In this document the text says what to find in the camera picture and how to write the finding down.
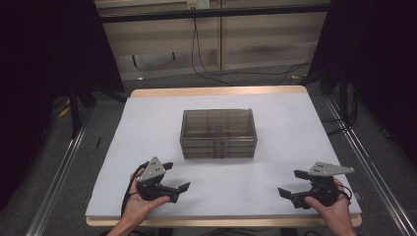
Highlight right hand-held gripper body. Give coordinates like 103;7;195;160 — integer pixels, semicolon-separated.
307;161;356;207

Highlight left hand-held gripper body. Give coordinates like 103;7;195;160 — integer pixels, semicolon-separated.
136;156;172;202

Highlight translucent brown drawer box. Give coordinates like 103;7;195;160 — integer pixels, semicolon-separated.
179;108;259;160

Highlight person's right hand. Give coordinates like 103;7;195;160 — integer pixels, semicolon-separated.
304;176;354;231

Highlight person's left hand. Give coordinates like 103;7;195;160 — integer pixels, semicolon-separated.
121;172;172;227

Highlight white table mat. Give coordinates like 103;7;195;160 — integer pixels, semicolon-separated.
85;91;362;219

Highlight black curtain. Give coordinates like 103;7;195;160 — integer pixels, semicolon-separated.
307;0;417;166
0;0;125;211

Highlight black horizontal bar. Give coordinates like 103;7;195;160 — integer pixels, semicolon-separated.
98;3;330;24

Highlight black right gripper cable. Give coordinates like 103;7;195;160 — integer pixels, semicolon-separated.
336;183;354;203

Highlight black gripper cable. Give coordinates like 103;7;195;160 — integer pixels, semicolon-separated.
120;161;150;216
336;183;354;203

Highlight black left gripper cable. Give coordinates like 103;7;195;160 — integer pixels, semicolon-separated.
120;161;150;216

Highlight metal floor rail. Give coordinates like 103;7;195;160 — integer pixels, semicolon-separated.
324;93;417;236
25;106;95;236

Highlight black floor cable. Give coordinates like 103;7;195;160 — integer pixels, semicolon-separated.
320;84;359;138

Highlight black stand post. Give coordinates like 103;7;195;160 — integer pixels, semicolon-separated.
68;83;82;140

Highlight black hanging cable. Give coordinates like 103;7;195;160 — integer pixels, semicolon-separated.
190;17;313;88

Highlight white wall outlet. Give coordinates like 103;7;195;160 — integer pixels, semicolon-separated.
186;0;211;11

